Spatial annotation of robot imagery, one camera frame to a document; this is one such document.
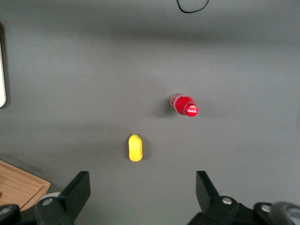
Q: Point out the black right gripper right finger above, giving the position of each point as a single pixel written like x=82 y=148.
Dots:
x=211 y=201

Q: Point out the red cola bottle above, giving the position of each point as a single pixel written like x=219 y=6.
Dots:
x=184 y=105

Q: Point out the wooden drawer cabinet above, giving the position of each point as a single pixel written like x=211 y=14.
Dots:
x=18 y=185

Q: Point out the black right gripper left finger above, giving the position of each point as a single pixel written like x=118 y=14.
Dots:
x=70 y=199

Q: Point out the yellow lemon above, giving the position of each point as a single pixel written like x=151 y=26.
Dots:
x=135 y=147

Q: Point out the white rectangular tray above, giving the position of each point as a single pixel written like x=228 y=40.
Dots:
x=2 y=77

